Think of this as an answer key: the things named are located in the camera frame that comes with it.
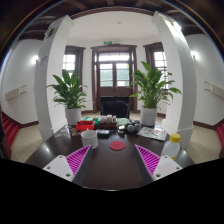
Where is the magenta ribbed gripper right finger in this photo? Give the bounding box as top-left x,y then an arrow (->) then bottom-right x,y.
135,145 -> 182,181

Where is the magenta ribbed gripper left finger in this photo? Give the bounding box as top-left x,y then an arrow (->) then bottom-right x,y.
44,145 -> 93,186

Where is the clear bottle yellow cap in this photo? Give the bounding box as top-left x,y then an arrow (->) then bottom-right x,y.
161,133 -> 181,160

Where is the white ceramic mug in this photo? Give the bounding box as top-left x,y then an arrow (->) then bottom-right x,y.
81,130 -> 98,149

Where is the printed paper sheet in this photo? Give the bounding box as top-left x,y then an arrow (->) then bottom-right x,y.
138,127 -> 167,141

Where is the red plastic box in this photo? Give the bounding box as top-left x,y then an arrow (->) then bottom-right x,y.
76,121 -> 95,131

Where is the red round coaster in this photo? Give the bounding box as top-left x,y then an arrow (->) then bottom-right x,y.
110,141 -> 125,151

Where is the black small device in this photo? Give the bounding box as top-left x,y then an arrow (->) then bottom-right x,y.
97,130 -> 110,137

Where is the tray of small jars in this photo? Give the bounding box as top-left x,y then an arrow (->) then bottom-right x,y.
98,115 -> 117,130

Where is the green notebook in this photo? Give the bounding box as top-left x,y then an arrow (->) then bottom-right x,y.
117,118 -> 129,126

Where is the right white pillar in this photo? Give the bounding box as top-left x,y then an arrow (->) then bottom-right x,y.
152,11 -> 197,148

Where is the white pillar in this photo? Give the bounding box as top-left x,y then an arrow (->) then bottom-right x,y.
34,15 -> 73,142
152,11 -> 197,148

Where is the black office chair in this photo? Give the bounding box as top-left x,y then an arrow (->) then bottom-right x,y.
100,96 -> 130,118

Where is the left potted green plant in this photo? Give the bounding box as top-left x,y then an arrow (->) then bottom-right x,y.
48,69 -> 87,126

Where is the potted green plant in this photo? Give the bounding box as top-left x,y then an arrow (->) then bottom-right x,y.
131,61 -> 181,127
48,69 -> 87,126

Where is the right potted green plant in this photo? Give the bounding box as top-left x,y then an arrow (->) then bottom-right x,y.
131,61 -> 181,127

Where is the left white pillar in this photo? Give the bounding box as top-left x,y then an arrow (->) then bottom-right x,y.
34,15 -> 73,142

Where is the dark wooden double door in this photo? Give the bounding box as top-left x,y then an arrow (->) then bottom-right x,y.
92,44 -> 137,112

